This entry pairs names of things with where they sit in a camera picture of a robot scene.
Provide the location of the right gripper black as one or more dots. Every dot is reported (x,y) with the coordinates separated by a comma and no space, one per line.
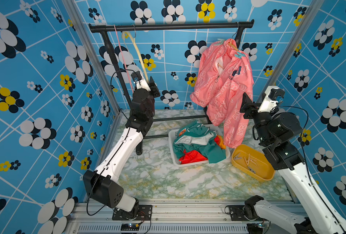
(250,107)

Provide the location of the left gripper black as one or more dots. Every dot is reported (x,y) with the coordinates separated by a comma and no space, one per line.
(153,90)

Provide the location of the pink printed jacket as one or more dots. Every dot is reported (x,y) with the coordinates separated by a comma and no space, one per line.
(222,79)

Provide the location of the beige clothespin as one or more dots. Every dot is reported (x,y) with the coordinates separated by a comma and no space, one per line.
(250,160)

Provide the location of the green letter jacket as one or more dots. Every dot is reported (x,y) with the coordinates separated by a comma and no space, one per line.
(199,143)

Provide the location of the wooden hanger of green jacket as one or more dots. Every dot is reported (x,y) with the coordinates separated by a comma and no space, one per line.
(127,34)

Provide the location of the wooden hanger of pink jacket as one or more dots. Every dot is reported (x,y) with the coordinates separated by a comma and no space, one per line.
(233,46)

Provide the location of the red white rainbow jacket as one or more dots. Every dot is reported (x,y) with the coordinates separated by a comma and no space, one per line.
(213,152)

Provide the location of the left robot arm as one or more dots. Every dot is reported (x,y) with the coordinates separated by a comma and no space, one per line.
(101,184)

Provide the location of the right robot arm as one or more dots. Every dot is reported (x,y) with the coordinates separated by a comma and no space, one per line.
(274,133)

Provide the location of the white plastic basket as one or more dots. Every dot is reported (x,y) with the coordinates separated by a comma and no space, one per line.
(173,146)

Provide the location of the yellow plastic tub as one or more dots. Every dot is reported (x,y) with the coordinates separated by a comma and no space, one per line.
(264,171)

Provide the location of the black clothes rack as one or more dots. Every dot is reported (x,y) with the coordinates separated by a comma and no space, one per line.
(111,58)

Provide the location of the green circuit board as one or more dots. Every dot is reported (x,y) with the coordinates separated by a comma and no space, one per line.
(132,227)

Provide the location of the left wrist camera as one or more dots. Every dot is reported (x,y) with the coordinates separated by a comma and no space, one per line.
(140,81)

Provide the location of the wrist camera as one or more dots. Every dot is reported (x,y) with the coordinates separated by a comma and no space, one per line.
(273,96)
(140,81)

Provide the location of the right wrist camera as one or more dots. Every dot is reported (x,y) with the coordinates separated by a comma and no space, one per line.
(273,96)

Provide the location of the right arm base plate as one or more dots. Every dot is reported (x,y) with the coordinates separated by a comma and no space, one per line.
(241,213)

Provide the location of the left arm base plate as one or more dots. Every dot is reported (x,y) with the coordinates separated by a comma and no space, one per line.
(143,212)

